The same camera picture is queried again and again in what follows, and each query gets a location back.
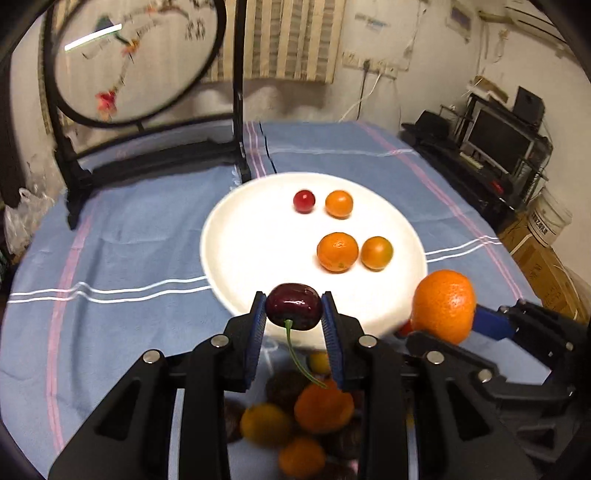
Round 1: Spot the white cable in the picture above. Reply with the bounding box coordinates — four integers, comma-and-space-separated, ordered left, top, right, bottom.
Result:
339, 74, 384, 123

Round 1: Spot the cardboard box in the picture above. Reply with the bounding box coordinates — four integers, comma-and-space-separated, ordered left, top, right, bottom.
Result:
499, 212, 591, 324

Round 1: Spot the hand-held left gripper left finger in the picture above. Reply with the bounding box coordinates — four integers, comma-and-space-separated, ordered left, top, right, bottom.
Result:
48, 291, 269, 480

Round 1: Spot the striped curtain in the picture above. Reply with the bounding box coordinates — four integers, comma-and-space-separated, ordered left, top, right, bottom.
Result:
210, 0, 347, 85

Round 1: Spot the dark red cherry with stem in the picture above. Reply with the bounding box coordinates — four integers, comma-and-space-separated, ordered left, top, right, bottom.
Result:
266, 282, 328, 389

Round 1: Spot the orange-green tomato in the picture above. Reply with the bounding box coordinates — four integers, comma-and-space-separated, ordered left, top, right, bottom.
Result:
361, 236, 394, 271

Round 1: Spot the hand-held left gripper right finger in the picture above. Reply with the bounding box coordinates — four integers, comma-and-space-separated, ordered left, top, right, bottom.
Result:
321, 291, 541, 480

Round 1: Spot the large orange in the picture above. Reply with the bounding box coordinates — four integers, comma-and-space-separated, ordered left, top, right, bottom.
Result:
411, 270, 476, 345

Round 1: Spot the white oval plate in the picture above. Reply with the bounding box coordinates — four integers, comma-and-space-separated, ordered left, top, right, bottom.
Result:
199, 172, 428, 340

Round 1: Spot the white air conditioner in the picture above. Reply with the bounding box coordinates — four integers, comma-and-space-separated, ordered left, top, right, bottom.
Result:
503, 0, 568, 44

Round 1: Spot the round embroidery screen black stand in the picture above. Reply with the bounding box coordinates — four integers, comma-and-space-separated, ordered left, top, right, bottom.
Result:
44, 0, 252, 232

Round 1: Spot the white plastic bucket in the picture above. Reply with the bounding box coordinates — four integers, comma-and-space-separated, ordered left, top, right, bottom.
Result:
526, 187, 573, 245

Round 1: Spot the orange mandarin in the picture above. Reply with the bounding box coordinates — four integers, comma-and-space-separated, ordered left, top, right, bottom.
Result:
294, 381, 355, 435
278, 436, 328, 478
317, 232, 359, 273

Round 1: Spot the red cherry tomato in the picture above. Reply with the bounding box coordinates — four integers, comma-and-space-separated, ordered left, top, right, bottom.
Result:
293, 190, 317, 214

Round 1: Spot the clear plastic bag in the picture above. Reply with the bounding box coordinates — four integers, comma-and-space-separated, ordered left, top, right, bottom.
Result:
4, 187, 56, 259

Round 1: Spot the black hat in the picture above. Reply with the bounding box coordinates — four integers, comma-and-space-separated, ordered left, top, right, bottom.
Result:
402, 111, 451, 139

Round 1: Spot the dark furniture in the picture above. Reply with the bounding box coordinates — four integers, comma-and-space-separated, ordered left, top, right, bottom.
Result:
0, 60, 24, 208

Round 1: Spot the blue striped tablecloth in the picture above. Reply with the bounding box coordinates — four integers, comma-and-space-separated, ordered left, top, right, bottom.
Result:
0, 121, 555, 480

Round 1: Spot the black monitor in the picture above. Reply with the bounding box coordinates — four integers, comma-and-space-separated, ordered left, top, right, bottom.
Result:
462, 106, 536, 174

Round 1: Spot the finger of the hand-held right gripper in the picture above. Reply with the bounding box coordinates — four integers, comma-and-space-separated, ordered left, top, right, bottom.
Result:
405, 330, 509, 386
471, 299, 578, 365

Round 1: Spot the small orange tomato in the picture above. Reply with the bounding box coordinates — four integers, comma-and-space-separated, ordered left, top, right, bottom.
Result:
325, 190, 354, 219

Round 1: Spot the black speaker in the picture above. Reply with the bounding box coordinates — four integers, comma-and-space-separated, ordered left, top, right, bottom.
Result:
513, 86, 546, 125

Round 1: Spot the black media stand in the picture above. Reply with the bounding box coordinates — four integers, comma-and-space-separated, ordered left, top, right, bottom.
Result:
399, 122, 552, 227

